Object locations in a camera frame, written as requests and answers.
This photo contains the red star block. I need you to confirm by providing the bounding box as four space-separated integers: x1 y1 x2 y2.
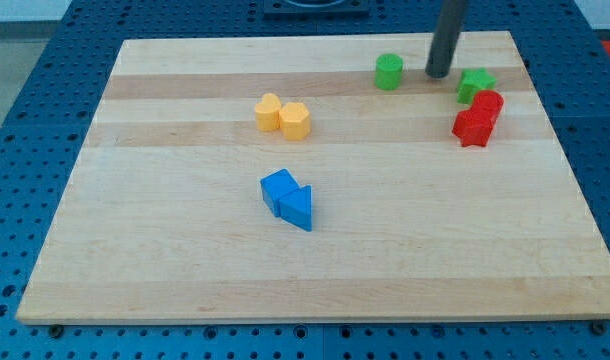
452 109 496 147

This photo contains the green star block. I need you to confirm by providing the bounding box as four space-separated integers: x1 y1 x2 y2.
457 68 497 104

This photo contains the light wooden board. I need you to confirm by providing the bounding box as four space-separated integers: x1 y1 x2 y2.
16 31 610 325

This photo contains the blue triangle block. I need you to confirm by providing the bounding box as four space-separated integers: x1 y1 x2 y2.
279 185 312 232

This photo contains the blue cube block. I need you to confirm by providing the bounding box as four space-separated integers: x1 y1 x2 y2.
260 169 300 217

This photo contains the yellow hexagon block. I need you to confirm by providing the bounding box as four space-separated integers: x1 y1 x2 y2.
279 102 311 141

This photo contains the yellow heart block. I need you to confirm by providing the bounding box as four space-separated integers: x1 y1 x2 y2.
254 93 282 132

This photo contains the green cylinder block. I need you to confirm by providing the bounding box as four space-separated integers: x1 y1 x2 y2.
374 53 403 90

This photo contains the red cylinder block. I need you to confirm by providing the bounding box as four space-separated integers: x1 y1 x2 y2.
470 90 504 125

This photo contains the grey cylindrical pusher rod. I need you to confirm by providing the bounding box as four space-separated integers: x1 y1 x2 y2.
425 0 469 79

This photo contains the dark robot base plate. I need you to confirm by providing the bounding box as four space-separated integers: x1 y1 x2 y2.
261 0 370 18

